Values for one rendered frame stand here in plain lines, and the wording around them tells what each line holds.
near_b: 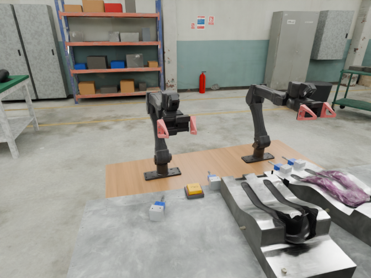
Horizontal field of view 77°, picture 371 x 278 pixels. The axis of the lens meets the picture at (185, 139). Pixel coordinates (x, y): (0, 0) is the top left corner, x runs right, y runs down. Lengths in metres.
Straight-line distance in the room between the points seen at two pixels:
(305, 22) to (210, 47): 2.36
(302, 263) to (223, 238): 0.27
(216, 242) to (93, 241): 0.46
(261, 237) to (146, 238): 0.42
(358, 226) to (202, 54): 5.71
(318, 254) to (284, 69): 6.16
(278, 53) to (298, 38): 0.61
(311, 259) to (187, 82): 5.81
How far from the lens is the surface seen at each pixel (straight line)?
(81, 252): 0.99
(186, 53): 6.29
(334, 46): 7.93
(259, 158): 1.48
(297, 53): 6.99
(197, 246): 0.94
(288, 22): 6.74
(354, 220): 1.13
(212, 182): 1.15
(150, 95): 1.18
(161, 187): 1.21
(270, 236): 0.87
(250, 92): 1.42
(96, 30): 6.18
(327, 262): 0.93
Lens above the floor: 1.51
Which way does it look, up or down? 25 degrees down
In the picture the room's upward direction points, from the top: straight up
